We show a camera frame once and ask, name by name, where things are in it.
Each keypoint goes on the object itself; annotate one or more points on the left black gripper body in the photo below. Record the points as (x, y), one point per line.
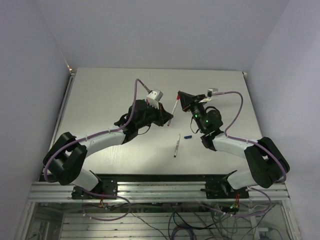
(151, 115)

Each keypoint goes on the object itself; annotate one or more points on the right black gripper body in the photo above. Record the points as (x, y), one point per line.
(196, 108)

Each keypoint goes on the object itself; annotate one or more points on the red pen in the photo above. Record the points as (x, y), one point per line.
(174, 108)

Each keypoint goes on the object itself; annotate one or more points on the blue pen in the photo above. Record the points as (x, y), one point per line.
(177, 146)

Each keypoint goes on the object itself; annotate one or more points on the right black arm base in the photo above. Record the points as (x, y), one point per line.
(219, 188)

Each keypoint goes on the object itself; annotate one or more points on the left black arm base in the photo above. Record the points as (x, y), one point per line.
(89, 186)

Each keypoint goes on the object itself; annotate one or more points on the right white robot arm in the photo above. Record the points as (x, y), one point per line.
(266, 164)

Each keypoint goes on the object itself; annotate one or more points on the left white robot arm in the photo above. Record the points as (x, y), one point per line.
(66, 157)

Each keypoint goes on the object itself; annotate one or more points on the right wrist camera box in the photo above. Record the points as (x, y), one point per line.
(210, 95)

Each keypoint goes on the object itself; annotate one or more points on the aluminium frame rail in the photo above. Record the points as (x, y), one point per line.
(149, 192)

